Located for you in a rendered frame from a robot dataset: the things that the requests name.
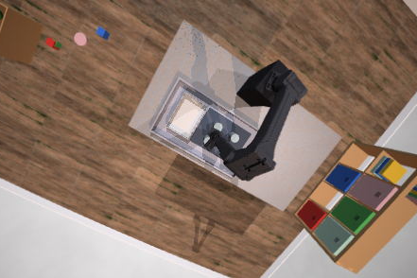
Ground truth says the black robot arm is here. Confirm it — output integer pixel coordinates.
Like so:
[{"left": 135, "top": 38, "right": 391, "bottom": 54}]
[{"left": 204, "top": 70, "right": 307, "bottom": 182}]

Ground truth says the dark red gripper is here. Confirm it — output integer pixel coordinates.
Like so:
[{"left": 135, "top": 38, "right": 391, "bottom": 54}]
[{"left": 208, "top": 127, "right": 224, "bottom": 137}]

